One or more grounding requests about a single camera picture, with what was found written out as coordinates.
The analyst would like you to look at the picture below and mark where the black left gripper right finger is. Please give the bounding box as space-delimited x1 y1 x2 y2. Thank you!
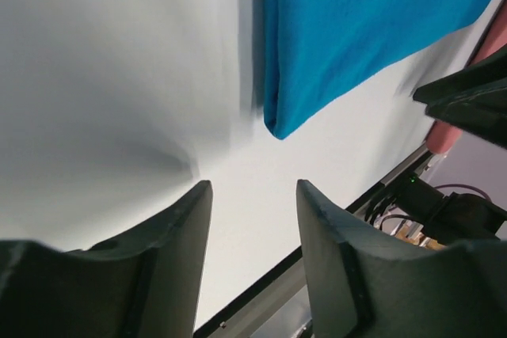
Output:
295 178 507 338

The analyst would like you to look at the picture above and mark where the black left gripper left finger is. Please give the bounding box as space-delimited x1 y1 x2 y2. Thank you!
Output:
1 180 212 337

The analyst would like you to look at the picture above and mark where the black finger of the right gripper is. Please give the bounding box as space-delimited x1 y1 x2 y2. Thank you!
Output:
413 51 506 148

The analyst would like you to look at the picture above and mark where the blue t-shirt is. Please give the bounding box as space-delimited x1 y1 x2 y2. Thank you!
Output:
263 0 491 139

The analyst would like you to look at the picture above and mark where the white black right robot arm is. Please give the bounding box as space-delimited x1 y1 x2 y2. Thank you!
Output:
393 47 506 245

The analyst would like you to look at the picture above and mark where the folded pink t-shirt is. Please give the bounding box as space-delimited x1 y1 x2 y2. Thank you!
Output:
425 0 506 154

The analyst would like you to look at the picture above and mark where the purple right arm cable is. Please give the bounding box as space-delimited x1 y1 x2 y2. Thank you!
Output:
433 183 494 203

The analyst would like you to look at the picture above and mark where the aluminium front rail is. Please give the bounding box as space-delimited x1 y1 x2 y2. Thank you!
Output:
194 146 432 337

